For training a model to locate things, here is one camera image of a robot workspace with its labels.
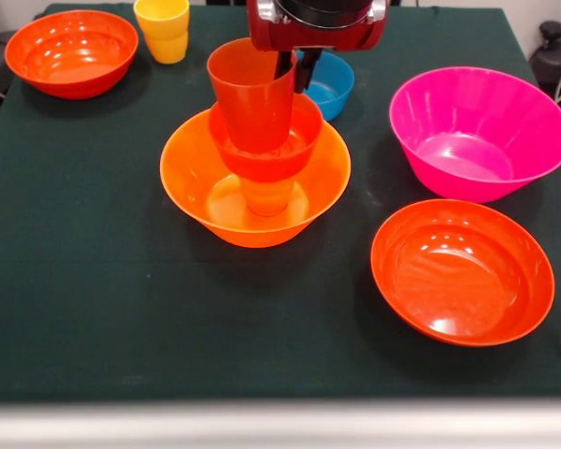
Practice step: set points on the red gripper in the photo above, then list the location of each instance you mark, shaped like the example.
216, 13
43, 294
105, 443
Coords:
318, 39

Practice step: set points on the red cup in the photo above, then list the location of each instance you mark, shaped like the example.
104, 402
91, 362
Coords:
252, 112

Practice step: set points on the small red bowl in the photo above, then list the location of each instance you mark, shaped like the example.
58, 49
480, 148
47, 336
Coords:
266, 166

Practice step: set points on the orange cup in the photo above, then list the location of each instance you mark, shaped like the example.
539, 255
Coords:
267, 198

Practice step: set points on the large orange bowl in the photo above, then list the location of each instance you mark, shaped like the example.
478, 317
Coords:
187, 178

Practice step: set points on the large pink bowl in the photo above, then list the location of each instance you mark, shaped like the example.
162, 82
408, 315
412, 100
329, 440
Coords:
472, 154

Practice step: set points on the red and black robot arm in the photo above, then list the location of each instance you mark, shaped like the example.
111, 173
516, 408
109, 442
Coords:
327, 9

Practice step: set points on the blue bowl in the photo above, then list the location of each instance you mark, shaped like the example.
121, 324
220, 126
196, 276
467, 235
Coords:
334, 84

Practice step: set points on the yellow cup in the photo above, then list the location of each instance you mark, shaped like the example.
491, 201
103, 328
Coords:
168, 47

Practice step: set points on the large red bowl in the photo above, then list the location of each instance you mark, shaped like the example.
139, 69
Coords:
70, 70
458, 280

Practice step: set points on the black round device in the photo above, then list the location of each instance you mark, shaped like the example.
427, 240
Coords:
551, 61

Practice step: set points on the dark green table cloth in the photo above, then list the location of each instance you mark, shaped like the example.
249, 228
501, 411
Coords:
121, 304

